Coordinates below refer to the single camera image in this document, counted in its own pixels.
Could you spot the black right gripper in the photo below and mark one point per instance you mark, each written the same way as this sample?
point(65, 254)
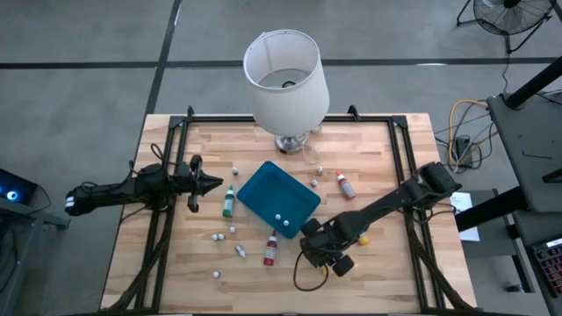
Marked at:
point(325, 243)

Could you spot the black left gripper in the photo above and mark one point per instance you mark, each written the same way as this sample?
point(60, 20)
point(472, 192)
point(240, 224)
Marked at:
point(186, 182)

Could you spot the orange-red food coloring bottle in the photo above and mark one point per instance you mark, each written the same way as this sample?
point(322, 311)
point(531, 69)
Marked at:
point(347, 187)

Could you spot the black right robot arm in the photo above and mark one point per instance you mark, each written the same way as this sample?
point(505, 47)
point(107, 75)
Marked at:
point(386, 199)

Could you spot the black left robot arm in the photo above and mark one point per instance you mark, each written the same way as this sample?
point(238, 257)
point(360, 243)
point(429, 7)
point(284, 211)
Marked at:
point(110, 193)

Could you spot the green food coloring bottle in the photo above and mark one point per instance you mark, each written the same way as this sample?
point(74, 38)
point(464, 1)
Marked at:
point(228, 206)

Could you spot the dark red food coloring bottle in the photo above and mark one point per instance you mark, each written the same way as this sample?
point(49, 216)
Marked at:
point(270, 253)

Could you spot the blue plastic tray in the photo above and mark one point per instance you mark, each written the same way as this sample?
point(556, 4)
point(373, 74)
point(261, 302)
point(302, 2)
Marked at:
point(272, 193)

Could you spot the white round cap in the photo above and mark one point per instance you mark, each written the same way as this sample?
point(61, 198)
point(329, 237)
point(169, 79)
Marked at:
point(240, 251)

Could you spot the white shade silver table lamp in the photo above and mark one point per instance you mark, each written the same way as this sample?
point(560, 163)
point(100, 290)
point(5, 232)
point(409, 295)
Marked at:
point(285, 105)

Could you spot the white paper sheet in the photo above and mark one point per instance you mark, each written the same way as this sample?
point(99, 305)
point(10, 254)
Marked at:
point(464, 206)

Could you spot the black metal beam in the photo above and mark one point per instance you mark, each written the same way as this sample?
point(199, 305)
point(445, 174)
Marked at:
point(487, 210)

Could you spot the black power strip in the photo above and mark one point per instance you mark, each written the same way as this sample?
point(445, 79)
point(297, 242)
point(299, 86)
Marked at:
point(462, 147)

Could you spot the black computer blue light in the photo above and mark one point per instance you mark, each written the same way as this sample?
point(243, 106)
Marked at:
point(17, 188)

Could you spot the grey lower shelf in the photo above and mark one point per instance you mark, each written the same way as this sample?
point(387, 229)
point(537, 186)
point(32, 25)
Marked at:
point(531, 228)

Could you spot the backlit keyboard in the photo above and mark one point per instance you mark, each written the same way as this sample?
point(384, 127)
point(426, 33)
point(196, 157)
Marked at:
point(551, 263)

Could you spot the black allen key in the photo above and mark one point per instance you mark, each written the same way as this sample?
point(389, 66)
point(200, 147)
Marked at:
point(536, 156)

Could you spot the grey side table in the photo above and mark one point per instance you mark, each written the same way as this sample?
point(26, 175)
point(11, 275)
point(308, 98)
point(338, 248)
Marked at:
point(527, 131)

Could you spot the black stand pole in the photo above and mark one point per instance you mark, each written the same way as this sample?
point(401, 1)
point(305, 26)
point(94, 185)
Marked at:
point(535, 81)

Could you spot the black floor fan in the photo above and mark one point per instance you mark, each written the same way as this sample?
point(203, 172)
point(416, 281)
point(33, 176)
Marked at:
point(511, 17)

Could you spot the black bracket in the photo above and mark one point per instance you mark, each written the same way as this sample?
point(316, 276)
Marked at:
point(553, 176)

